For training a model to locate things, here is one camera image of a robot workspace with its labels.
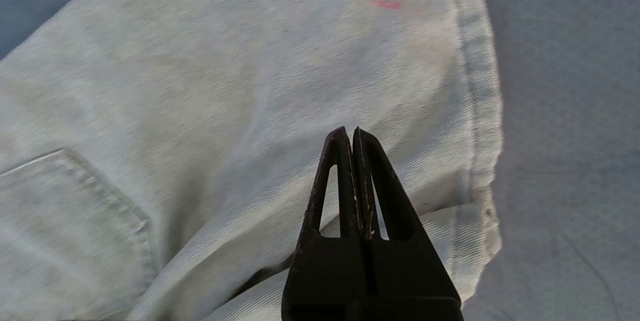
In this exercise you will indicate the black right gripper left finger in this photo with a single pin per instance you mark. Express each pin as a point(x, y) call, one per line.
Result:
point(325, 271)

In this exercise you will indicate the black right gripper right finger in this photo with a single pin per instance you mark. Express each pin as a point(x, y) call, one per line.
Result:
point(405, 271)

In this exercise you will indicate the light blue denim shorts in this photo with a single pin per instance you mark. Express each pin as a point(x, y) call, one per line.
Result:
point(200, 111)

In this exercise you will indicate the blue bed sheet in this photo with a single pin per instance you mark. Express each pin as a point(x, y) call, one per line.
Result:
point(575, 136)

